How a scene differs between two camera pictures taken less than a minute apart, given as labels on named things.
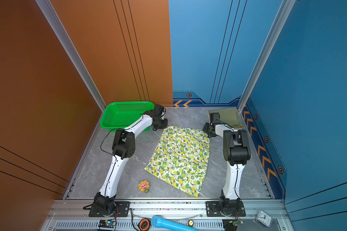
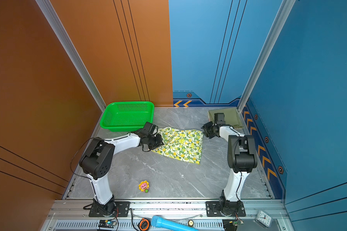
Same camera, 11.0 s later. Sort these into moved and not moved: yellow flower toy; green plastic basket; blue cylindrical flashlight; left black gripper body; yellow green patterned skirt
Moved: left black gripper body; yellow green patterned skirt
Not moved: blue cylindrical flashlight; green plastic basket; yellow flower toy
